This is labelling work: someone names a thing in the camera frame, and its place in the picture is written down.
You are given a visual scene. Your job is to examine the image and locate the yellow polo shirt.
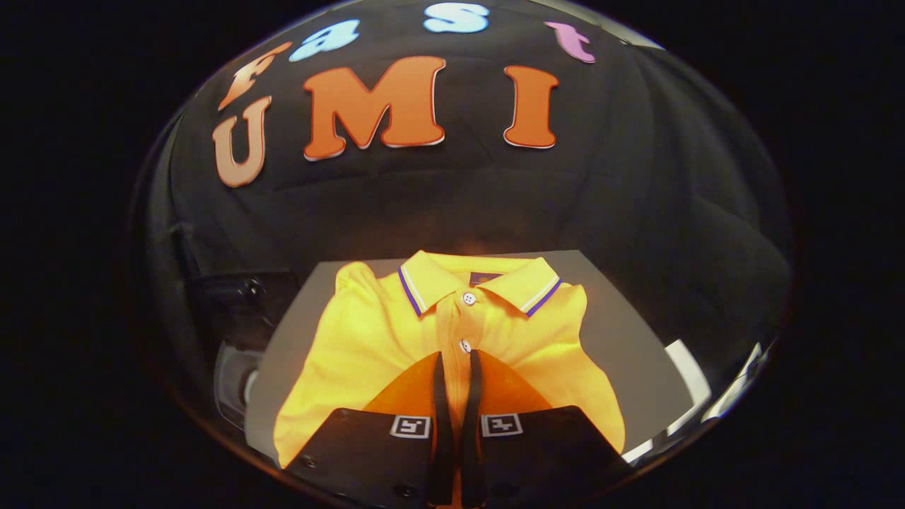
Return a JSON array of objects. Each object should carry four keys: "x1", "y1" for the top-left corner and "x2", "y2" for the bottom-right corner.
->
[{"x1": 272, "y1": 250, "x2": 627, "y2": 508}]

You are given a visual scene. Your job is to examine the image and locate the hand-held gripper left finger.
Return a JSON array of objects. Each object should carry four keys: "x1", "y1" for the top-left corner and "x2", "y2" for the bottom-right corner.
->
[{"x1": 286, "y1": 351, "x2": 454, "y2": 508}]

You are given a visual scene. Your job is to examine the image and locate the black backdrop cloth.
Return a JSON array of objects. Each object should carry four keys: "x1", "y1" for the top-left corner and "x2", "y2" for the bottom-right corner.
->
[{"x1": 131, "y1": 0, "x2": 793, "y2": 425}]

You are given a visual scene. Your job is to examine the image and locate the dark grey washing machine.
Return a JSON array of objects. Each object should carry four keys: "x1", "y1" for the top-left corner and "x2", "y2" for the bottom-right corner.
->
[{"x1": 170, "y1": 272, "x2": 301, "y2": 433}]

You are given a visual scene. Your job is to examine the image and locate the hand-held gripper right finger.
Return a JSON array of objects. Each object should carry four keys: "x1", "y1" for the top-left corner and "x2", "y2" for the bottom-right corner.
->
[{"x1": 462, "y1": 349, "x2": 634, "y2": 508}]

